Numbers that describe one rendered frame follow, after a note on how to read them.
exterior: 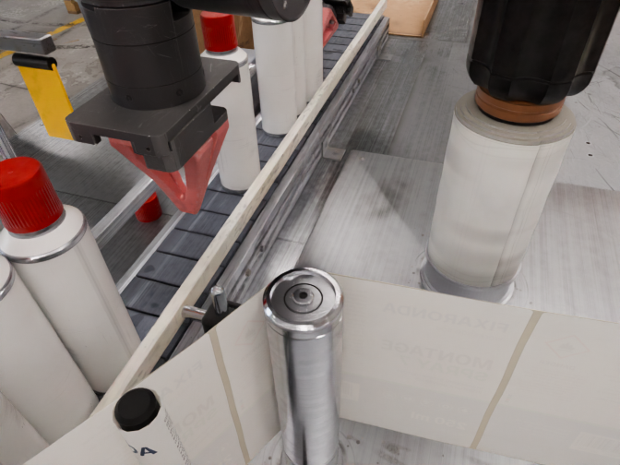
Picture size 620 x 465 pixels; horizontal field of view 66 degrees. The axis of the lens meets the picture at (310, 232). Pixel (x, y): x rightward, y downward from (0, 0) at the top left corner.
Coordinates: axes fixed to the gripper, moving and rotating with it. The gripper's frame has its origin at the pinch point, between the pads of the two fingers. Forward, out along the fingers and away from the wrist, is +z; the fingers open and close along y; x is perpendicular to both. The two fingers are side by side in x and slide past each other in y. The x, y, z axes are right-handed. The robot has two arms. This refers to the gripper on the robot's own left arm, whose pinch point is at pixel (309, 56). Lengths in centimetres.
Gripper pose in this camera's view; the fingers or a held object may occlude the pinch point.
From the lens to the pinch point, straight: 81.0
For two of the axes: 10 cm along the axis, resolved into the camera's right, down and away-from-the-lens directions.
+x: 2.5, -0.6, 9.7
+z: -1.8, 9.8, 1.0
